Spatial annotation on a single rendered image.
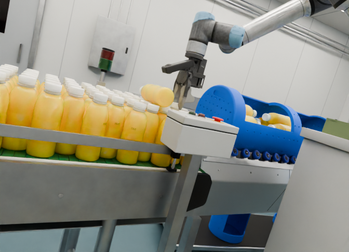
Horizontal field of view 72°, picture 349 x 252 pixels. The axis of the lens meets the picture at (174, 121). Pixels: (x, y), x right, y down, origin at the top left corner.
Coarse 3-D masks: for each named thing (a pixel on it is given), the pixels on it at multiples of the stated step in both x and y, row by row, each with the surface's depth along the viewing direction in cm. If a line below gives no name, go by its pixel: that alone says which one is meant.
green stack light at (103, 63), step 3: (99, 60) 114; (102, 60) 113; (105, 60) 113; (108, 60) 113; (99, 63) 114; (102, 63) 113; (105, 63) 113; (108, 63) 114; (111, 63) 116; (99, 66) 114; (102, 66) 113; (105, 66) 114; (108, 66) 114; (111, 66) 116; (105, 69) 114; (108, 69) 115
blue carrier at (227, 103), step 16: (208, 96) 113; (224, 96) 104; (240, 96) 102; (208, 112) 111; (224, 112) 102; (240, 112) 98; (272, 112) 142; (288, 112) 121; (240, 128) 100; (256, 128) 104; (272, 128) 109; (320, 128) 151; (240, 144) 107; (256, 144) 110; (272, 144) 114; (288, 144) 118
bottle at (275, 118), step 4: (272, 116) 124; (276, 116) 125; (280, 116) 126; (284, 116) 129; (288, 116) 132; (272, 120) 124; (276, 120) 125; (280, 120) 126; (284, 120) 127; (288, 120) 129; (272, 124) 126; (284, 124) 128; (288, 124) 130
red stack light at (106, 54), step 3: (102, 51) 113; (105, 51) 112; (108, 51) 113; (102, 54) 113; (105, 54) 113; (108, 54) 113; (111, 54) 114; (114, 54) 116; (102, 57) 113; (105, 57) 113; (108, 57) 113; (111, 57) 114; (111, 60) 115
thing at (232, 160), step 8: (240, 152) 112; (208, 160) 98; (216, 160) 101; (224, 160) 103; (232, 160) 106; (240, 160) 109; (248, 160) 112; (256, 160) 114; (264, 160) 118; (272, 160) 121; (280, 160) 126; (280, 168) 122; (288, 168) 126
